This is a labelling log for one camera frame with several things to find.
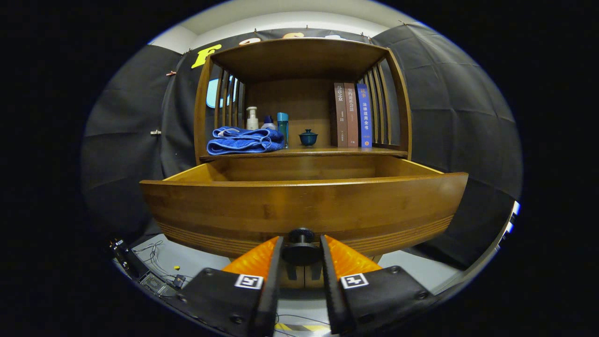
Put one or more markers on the blue folded towel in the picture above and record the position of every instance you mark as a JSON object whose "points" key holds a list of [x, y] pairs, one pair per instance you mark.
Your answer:
{"points": [[243, 142]]}

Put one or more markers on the dark blue lidded cup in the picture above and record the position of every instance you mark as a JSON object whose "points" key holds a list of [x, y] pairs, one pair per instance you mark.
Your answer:
{"points": [[308, 138]]}

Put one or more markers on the wooden cabinet door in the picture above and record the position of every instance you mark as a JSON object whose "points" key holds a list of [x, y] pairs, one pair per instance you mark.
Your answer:
{"points": [[310, 280], [299, 280]]}

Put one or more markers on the dark brown book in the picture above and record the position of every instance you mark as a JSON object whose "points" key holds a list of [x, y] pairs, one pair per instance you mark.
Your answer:
{"points": [[340, 117]]}

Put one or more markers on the reddish brown book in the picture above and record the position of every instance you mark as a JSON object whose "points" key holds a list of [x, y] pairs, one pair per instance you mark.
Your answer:
{"points": [[352, 117]]}

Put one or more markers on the white bottle with blue pump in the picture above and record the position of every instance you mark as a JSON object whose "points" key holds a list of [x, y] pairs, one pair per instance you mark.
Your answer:
{"points": [[268, 125]]}

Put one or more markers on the black backdrop cloth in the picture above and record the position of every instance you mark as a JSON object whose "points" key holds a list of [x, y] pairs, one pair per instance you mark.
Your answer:
{"points": [[468, 117]]}

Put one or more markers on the wooden drawer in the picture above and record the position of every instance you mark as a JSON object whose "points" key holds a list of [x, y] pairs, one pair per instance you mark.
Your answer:
{"points": [[304, 206]]}

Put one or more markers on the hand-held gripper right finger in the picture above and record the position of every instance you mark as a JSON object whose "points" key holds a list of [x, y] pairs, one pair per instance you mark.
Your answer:
{"points": [[330, 290]]}

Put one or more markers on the blue book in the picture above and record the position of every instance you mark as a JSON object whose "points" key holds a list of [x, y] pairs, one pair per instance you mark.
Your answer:
{"points": [[364, 117]]}

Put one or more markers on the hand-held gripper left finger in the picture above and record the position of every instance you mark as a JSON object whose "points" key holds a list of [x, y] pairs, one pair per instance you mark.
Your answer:
{"points": [[271, 290]]}

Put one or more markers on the wooden countertop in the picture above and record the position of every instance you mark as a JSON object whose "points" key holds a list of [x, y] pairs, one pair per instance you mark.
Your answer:
{"points": [[327, 150]]}

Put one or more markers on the wooden cabinet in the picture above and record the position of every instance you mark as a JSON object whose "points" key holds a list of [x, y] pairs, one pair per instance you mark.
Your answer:
{"points": [[299, 98]]}

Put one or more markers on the black floor device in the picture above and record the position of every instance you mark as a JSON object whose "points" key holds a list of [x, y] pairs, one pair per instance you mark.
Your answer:
{"points": [[128, 260]]}

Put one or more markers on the grey vented box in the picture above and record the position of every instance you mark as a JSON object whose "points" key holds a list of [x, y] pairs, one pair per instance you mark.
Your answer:
{"points": [[154, 283]]}

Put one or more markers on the slim teal bottle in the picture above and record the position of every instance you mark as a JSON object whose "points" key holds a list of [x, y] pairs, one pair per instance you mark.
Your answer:
{"points": [[282, 126]]}

